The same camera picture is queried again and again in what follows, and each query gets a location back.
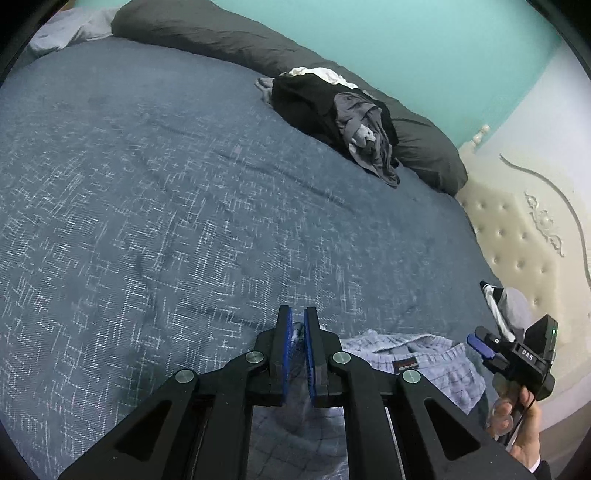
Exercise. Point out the cream tufted headboard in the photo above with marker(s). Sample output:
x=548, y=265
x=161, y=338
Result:
x=512, y=230

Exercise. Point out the black and white striped garment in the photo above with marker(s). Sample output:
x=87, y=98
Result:
x=495, y=300

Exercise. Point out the light grey pillow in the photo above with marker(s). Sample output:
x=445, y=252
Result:
x=69, y=30

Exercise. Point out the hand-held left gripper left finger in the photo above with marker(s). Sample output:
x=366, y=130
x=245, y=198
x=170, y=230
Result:
x=286, y=341

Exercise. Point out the grey crumpled garment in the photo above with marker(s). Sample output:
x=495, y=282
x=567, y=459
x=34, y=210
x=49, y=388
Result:
x=364, y=134

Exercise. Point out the blue patterned bedspread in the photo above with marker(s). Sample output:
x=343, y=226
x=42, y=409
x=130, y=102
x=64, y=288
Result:
x=161, y=207

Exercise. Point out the person's right forearm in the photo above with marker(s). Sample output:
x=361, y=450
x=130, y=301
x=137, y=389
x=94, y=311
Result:
x=539, y=470

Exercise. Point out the small grey cloth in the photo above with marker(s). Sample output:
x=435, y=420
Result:
x=264, y=87

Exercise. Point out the person's right hand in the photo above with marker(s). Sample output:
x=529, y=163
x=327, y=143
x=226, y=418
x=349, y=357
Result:
x=524, y=429

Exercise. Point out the light grey garment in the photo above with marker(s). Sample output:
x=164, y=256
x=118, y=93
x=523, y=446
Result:
x=518, y=309

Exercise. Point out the long dark grey pillow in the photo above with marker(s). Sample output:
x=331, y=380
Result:
x=221, y=27

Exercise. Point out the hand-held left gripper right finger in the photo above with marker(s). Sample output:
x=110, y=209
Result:
x=310, y=350

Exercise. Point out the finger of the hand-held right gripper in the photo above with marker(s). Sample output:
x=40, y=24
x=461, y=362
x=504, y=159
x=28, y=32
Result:
x=494, y=340
x=480, y=348

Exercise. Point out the blue checked shirt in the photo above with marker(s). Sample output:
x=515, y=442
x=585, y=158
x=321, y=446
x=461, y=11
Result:
x=434, y=364

